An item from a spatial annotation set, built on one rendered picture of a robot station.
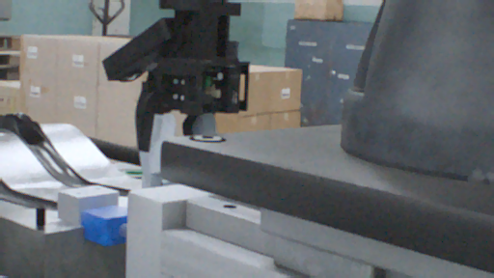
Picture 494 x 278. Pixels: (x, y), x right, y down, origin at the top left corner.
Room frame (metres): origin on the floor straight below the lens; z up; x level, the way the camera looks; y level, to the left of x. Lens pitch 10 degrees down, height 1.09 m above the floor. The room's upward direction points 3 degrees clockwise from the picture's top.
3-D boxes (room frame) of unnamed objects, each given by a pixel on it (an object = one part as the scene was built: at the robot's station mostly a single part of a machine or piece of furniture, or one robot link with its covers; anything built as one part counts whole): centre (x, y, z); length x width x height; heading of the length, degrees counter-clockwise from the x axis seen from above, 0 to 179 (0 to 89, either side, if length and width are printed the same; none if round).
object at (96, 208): (0.76, 0.09, 0.89); 0.13 x 0.05 x 0.05; 46
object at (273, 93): (6.10, 0.11, 0.37); 1.20 x 0.82 x 0.74; 53
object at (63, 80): (5.29, 0.70, 0.47); 1.22 x 0.80 x 0.94; 49
